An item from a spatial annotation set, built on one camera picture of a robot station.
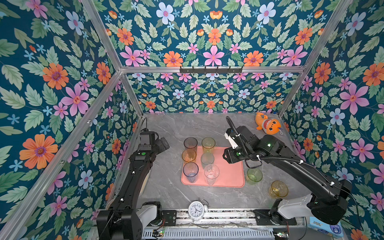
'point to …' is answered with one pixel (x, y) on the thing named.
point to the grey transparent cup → (190, 143)
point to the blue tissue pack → (335, 230)
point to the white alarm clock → (197, 209)
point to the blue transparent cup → (190, 170)
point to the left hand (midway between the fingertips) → (161, 142)
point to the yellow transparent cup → (189, 155)
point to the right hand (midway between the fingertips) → (227, 152)
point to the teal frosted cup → (207, 159)
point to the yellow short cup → (278, 189)
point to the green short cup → (254, 174)
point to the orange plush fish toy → (271, 126)
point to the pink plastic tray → (230, 175)
